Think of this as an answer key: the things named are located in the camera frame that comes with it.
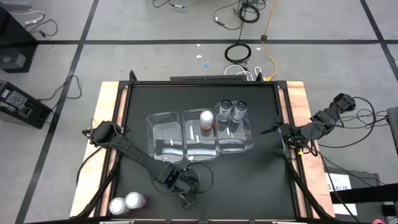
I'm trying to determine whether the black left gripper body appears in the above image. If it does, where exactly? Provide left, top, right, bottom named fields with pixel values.
left=170, top=173, right=194, bottom=198

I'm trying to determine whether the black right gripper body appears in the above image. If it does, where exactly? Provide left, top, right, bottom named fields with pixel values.
left=277, top=123, right=312, bottom=151

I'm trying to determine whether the grey bottle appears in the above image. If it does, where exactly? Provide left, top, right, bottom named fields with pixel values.
left=231, top=100, right=249, bottom=124
left=217, top=99, right=233, bottom=123

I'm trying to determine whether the clear plastic bin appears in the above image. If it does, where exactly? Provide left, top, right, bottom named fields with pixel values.
left=180, top=108, right=221, bottom=163
left=146, top=111, right=185, bottom=165
left=213, top=101, right=255, bottom=155

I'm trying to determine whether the pink bottle white cap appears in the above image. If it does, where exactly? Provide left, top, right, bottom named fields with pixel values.
left=124, top=191, right=147, bottom=210

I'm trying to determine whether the orange and silver soda can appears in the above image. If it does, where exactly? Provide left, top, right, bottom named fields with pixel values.
left=199, top=109, right=216, bottom=131

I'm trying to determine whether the white printed paper sheet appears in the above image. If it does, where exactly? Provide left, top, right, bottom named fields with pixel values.
left=325, top=172, right=352, bottom=191

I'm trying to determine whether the black power strip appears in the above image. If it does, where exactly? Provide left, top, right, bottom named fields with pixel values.
left=170, top=75, right=249, bottom=83

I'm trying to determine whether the dark grey box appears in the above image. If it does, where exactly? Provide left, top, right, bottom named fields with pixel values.
left=325, top=167, right=385, bottom=224

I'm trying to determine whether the black bar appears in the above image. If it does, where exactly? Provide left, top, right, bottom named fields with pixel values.
left=329, top=182, right=398, bottom=205

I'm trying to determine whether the wooden table board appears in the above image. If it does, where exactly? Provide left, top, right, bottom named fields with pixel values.
left=70, top=81, right=336, bottom=218

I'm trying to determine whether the black computer box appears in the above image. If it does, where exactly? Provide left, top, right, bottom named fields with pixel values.
left=0, top=80, right=53, bottom=130

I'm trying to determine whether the black cabinet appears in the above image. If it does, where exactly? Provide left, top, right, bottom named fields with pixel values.
left=0, top=6, right=39, bottom=74

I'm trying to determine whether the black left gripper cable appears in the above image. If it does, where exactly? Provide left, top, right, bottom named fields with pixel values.
left=185, top=162, right=215, bottom=196

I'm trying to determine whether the orange extension cable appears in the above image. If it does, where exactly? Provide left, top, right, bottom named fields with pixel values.
left=260, top=0, right=279, bottom=81

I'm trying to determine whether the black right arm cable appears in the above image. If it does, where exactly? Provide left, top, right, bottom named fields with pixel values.
left=317, top=95, right=379, bottom=149

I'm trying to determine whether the black table frame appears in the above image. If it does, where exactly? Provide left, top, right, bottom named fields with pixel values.
left=74, top=70, right=330, bottom=224

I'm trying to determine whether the black cable bundle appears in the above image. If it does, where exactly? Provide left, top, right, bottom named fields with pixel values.
left=338, top=108, right=389, bottom=129

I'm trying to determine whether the black coiled cable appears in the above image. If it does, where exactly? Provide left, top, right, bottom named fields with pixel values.
left=237, top=4, right=261, bottom=24
left=224, top=43, right=252, bottom=65

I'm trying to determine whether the grey post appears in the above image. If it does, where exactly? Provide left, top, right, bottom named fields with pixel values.
left=387, top=107, right=398, bottom=156

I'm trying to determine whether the black computer box cable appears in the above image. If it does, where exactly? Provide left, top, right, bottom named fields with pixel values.
left=36, top=74, right=83, bottom=102

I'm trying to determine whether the thin black floor cable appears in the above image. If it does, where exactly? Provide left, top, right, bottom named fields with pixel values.
left=24, top=19, right=59, bottom=38

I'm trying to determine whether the white floor cable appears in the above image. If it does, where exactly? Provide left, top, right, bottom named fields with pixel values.
left=10, top=10, right=46, bottom=26

